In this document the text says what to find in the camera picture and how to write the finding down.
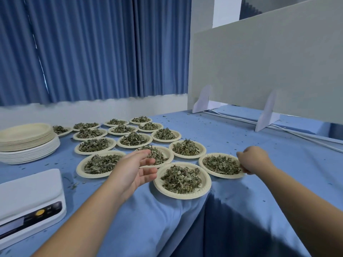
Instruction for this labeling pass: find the person's right hand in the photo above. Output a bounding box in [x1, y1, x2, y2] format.
[236, 146, 274, 175]

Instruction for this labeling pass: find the person's left hand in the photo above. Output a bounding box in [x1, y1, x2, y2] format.
[107, 149, 159, 203]

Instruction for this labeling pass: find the single paper plate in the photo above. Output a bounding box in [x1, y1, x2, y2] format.
[198, 153, 246, 180]

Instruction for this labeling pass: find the person's right forearm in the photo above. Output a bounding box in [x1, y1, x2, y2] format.
[254, 165, 343, 257]

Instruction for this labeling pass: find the person's left forearm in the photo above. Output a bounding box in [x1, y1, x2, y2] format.
[32, 180, 128, 257]

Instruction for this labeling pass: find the dried green leaf heap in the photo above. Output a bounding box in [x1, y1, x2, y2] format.
[203, 155, 242, 175]

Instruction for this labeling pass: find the white board stand foot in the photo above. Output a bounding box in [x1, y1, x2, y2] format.
[192, 84, 228, 114]
[255, 89, 281, 132]

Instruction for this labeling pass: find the group of leaf-filled plates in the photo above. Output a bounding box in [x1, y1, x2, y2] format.
[52, 116, 212, 200]

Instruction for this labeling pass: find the blue tablecloth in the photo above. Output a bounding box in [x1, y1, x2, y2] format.
[0, 104, 343, 257]

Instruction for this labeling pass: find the grey partition board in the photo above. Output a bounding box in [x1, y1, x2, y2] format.
[187, 0, 343, 125]

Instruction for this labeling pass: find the stack of empty paper plates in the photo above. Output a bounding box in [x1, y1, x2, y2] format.
[0, 123, 61, 165]

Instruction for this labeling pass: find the blue pleated curtain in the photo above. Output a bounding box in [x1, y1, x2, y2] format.
[0, 0, 192, 106]

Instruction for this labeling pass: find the white digital scale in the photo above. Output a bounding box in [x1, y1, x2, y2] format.
[0, 168, 67, 251]

